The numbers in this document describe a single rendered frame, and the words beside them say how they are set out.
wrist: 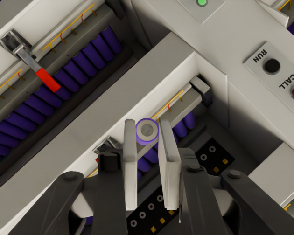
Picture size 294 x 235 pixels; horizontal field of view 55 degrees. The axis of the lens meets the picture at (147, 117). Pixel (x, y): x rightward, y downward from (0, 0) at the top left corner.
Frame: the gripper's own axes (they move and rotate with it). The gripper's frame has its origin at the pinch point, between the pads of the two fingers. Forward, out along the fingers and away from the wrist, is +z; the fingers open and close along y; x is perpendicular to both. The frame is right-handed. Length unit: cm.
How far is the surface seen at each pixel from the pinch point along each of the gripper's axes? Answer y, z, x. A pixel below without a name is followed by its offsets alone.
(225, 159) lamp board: 14.2, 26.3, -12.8
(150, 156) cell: 1.3, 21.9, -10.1
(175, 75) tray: 4.1, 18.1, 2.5
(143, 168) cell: 0.5, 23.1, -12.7
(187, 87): 6.1, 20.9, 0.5
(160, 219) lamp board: 3.4, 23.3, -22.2
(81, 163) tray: -7.4, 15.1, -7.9
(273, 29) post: 15.4, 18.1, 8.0
